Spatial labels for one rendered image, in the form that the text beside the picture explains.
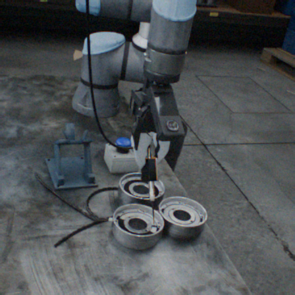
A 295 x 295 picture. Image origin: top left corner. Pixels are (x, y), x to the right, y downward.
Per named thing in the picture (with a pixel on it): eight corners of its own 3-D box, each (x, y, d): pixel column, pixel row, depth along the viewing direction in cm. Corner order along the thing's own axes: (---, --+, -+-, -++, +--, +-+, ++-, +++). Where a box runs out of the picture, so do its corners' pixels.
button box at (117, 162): (137, 172, 121) (140, 155, 118) (110, 173, 118) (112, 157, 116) (128, 155, 127) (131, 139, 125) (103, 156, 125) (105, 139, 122)
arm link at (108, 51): (82, 68, 150) (86, 25, 144) (124, 74, 151) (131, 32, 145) (78, 81, 140) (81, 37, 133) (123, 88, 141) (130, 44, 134)
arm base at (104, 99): (68, 96, 154) (70, 67, 149) (113, 97, 159) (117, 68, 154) (77, 118, 141) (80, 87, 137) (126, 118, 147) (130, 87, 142)
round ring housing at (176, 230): (205, 217, 109) (209, 203, 107) (200, 247, 99) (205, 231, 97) (160, 206, 110) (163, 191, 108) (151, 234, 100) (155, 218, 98)
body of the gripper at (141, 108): (159, 114, 103) (170, 60, 97) (176, 134, 96) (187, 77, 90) (126, 114, 100) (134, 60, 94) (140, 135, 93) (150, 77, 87)
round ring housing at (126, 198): (124, 182, 116) (126, 168, 114) (166, 193, 114) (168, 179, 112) (110, 206, 107) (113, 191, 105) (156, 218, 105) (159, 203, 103)
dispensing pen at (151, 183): (151, 224, 96) (145, 141, 97) (143, 222, 100) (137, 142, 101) (161, 222, 97) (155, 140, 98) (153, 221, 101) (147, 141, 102)
